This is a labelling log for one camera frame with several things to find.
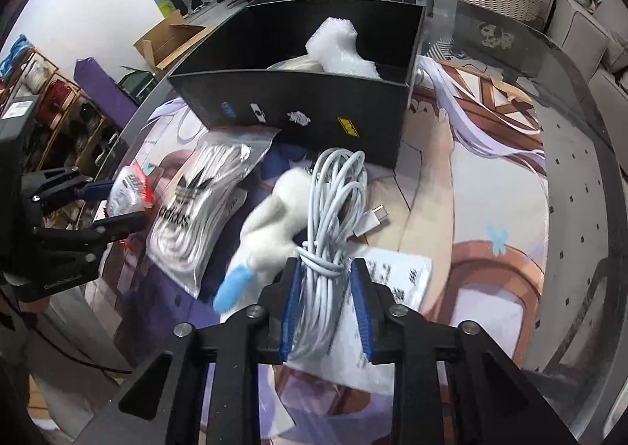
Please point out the cardboard box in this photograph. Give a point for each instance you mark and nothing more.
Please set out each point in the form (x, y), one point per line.
(167, 45)

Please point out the grey sofa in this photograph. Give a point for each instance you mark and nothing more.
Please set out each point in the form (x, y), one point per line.
(593, 38)

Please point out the wooden shoe rack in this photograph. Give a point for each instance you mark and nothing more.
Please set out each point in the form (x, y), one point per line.
(54, 116)

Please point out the printed table mat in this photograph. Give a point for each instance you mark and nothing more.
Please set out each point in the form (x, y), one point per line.
(343, 249)

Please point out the white paper sheet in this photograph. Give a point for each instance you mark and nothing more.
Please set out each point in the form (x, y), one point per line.
(387, 288)

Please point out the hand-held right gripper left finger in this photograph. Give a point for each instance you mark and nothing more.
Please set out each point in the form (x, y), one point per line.
(292, 298)

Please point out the white plush toy blue tip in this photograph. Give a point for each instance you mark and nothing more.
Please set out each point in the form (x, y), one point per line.
(265, 234)

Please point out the purple folded bag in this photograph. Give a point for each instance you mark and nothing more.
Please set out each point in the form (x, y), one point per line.
(105, 87)

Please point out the clear bag of white socks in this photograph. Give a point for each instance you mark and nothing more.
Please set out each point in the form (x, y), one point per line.
(203, 209)

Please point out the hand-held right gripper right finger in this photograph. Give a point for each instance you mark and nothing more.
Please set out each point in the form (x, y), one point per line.
(362, 307)

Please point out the red and white small packet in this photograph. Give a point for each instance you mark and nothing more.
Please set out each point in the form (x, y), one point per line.
(128, 192)

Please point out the white foam wrap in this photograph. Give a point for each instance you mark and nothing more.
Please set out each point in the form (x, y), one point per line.
(338, 50)

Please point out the black storage box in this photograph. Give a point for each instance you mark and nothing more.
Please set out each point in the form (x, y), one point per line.
(304, 82)

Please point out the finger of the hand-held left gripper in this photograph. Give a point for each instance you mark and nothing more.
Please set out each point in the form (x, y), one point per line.
(120, 224)
(93, 189)

